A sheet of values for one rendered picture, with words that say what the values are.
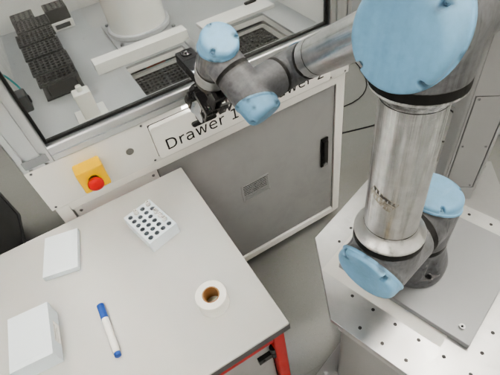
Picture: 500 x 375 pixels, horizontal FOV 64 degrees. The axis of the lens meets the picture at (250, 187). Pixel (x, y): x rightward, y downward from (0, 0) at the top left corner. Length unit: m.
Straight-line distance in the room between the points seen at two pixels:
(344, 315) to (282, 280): 0.93
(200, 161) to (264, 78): 0.58
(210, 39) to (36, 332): 0.70
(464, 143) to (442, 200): 1.08
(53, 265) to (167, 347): 0.38
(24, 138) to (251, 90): 0.57
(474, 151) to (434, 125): 1.38
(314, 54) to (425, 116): 0.30
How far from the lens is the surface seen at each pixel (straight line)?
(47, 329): 0.99
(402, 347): 0.89
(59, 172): 1.14
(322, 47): 0.74
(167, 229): 1.03
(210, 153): 1.29
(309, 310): 1.74
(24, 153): 1.10
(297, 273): 1.82
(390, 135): 0.53
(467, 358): 0.91
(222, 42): 0.76
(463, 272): 0.99
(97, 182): 1.09
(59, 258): 1.13
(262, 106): 0.74
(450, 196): 0.80
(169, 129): 1.13
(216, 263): 0.98
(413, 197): 0.60
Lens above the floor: 1.58
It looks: 47 degrees down
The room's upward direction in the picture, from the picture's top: 11 degrees counter-clockwise
